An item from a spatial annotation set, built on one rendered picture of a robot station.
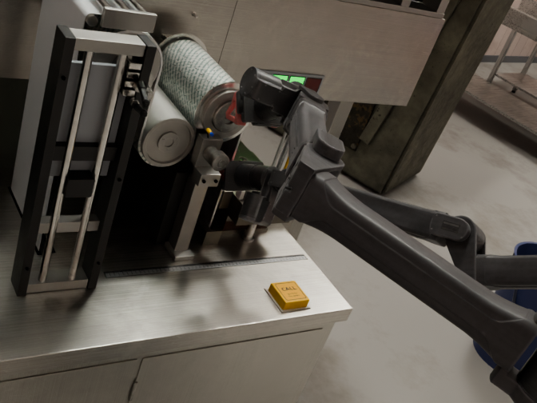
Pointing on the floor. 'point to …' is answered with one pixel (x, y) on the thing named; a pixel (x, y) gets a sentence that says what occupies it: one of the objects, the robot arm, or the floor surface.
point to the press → (420, 101)
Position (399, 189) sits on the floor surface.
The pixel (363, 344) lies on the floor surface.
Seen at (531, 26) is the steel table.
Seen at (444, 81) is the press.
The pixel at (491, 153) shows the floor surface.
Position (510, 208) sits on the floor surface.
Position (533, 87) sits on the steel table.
